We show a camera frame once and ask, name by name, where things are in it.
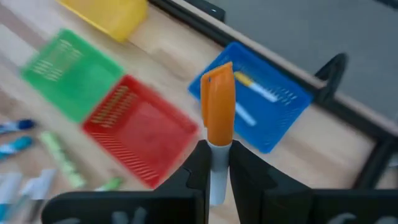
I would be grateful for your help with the yellow plastic basket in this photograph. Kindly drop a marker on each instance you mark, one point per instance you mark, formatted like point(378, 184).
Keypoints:
point(109, 15)

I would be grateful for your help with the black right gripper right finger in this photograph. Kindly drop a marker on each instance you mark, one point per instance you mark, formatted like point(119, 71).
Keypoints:
point(280, 205)

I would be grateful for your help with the markers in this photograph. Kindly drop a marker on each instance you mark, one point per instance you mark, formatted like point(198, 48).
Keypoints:
point(258, 88)

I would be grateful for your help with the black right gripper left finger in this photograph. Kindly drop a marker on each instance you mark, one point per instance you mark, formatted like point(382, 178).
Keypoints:
point(174, 205)

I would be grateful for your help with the red plastic basket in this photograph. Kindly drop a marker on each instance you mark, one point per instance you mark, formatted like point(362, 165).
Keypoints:
point(143, 130)

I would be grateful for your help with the black table edge rail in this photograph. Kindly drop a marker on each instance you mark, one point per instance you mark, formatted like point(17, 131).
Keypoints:
point(381, 141)

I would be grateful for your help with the light green highlighter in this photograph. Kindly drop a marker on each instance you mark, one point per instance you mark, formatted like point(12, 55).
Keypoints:
point(62, 160)

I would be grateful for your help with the blue plastic basket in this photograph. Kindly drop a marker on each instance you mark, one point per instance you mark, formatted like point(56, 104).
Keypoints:
point(280, 124)

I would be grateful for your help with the green Expo marker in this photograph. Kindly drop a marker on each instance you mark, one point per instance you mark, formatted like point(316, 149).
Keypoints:
point(110, 183)

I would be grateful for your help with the green plastic basket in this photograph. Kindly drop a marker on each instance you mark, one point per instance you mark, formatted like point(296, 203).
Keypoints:
point(74, 77)

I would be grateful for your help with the orange-capped white pen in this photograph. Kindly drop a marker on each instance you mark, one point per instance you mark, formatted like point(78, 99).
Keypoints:
point(219, 109)

